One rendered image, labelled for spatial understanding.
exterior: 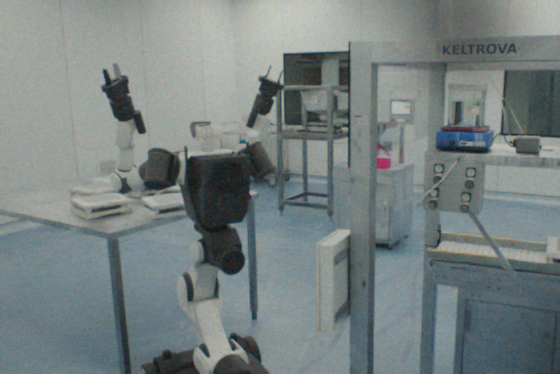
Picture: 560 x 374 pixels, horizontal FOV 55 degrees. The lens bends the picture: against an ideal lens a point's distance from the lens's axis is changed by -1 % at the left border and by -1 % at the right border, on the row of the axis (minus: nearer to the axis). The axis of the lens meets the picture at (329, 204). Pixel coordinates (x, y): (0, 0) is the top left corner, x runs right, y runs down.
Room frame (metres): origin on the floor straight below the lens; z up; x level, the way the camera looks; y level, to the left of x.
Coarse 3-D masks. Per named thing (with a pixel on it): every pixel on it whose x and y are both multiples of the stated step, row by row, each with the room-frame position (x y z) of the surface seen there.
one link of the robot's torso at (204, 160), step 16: (192, 160) 2.15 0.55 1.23; (208, 160) 2.07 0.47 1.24; (224, 160) 2.10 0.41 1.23; (240, 160) 2.14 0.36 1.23; (176, 176) 2.15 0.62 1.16; (192, 176) 2.15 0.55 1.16; (208, 176) 2.07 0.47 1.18; (224, 176) 2.10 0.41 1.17; (240, 176) 2.14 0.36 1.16; (192, 192) 2.14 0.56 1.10; (208, 192) 2.07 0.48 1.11; (224, 192) 2.11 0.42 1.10; (240, 192) 2.15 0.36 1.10; (192, 208) 2.16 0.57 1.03; (208, 208) 2.09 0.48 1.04; (224, 208) 2.34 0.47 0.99; (240, 208) 2.17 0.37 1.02; (208, 224) 2.11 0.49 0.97
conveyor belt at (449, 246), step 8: (440, 248) 2.22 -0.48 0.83; (448, 248) 2.22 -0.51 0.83; (456, 248) 2.22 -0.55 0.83; (464, 248) 2.22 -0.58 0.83; (472, 248) 2.22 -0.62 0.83; (480, 248) 2.22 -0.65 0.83; (488, 248) 2.22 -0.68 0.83; (504, 248) 2.22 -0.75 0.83; (504, 256) 2.11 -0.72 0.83; (512, 256) 2.11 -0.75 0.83; (520, 256) 2.11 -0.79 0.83; (528, 256) 2.11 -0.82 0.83; (536, 256) 2.11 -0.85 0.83; (544, 256) 2.11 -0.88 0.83; (480, 264) 2.03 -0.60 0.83; (488, 264) 2.01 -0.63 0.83; (544, 272) 1.93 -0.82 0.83; (552, 272) 1.92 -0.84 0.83
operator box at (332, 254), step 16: (336, 240) 1.45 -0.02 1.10; (320, 256) 1.41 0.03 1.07; (336, 256) 1.41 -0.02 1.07; (320, 272) 1.41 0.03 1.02; (336, 272) 1.42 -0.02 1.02; (320, 288) 1.41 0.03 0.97; (336, 288) 1.42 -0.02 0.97; (320, 304) 1.41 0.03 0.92; (336, 304) 1.42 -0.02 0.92; (320, 320) 1.41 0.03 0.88; (336, 320) 1.40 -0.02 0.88
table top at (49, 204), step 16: (96, 176) 3.97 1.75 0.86; (0, 192) 3.38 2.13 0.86; (16, 192) 3.38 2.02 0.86; (32, 192) 3.37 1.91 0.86; (48, 192) 3.37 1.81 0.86; (64, 192) 3.37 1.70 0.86; (256, 192) 3.34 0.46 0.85; (0, 208) 2.92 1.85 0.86; (16, 208) 2.92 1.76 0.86; (32, 208) 2.92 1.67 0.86; (48, 208) 2.91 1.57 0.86; (64, 208) 2.91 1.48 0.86; (48, 224) 2.67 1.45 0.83; (64, 224) 2.59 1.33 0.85; (80, 224) 2.56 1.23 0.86; (96, 224) 2.56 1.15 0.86; (112, 224) 2.56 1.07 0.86; (128, 224) 2.56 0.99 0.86; (144, 224) 2.57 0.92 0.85; (160, 224) 2.66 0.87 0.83
